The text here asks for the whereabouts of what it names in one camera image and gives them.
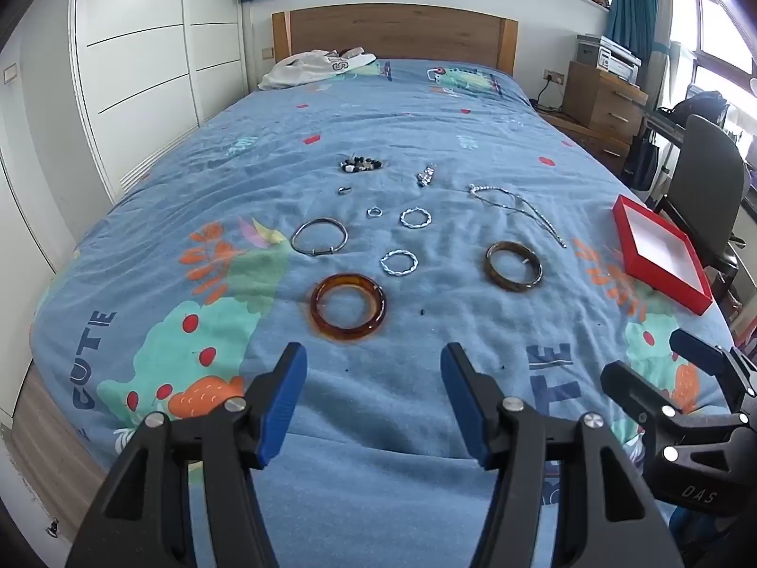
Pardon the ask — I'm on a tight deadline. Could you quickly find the wooden bed headboard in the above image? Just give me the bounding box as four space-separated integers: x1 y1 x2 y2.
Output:
272 5 518 75

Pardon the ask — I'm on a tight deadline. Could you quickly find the silver chain necklace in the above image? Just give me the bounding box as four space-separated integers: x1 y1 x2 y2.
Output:
469 183 567 249

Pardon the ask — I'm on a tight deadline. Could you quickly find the grey desk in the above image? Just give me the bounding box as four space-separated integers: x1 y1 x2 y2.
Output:
642 109 757 190

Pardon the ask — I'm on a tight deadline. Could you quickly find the teal curtain beside window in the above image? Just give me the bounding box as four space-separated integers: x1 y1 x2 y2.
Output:
604 0 672 72

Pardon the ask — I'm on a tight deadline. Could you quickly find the grey chair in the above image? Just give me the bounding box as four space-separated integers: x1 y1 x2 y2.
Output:
653 114 749 285

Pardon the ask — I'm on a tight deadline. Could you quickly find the low wooden nightstand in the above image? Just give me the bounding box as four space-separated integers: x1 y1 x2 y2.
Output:
535 109 631 175

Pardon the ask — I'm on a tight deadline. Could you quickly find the wooden drawer chest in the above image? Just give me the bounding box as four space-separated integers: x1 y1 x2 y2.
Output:
562 61 648 143

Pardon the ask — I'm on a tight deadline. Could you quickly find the dark blue tote bag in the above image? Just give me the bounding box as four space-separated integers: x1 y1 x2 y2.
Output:
621 130 660 193

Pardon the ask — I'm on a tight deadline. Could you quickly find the brown stone bangle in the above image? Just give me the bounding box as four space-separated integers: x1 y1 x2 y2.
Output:
485 240 543 293

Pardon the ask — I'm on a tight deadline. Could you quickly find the amber resin bangle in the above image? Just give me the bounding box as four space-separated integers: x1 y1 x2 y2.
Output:
310 274 388 343

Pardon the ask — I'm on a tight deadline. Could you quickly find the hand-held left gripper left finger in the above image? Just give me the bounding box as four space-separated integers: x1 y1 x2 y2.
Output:
65 342 308 568

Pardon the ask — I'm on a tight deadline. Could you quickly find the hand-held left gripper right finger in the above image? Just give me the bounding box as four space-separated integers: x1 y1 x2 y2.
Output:
440 342 687 568

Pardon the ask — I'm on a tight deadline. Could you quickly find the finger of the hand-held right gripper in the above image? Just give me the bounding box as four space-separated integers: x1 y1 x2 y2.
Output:
600 360 749 468
669 328 757 394

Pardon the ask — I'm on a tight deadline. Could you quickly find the red shallow box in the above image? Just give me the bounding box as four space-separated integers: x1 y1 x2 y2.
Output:
612 194 714 316

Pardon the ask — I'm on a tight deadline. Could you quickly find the thin silver bangle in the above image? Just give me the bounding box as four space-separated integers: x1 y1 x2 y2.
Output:
290 219 349 258

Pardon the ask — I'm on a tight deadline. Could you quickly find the black backpack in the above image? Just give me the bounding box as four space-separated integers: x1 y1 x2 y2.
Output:
659 90 734 131

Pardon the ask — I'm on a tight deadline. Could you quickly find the white printer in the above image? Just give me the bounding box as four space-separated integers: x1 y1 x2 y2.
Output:
576 34 643 85

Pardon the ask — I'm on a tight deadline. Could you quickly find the black power cable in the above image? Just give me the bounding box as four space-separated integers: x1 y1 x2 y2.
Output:
535 80 563 113

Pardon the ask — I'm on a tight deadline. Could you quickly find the white wardrobe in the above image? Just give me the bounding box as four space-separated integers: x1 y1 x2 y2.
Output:
0 0 249 238

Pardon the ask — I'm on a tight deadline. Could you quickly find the white garment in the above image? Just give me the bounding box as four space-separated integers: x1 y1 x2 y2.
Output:
258 47 378 91

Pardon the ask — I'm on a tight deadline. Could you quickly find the blue printed blanket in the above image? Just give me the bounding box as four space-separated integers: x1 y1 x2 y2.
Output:
32 59 740 568

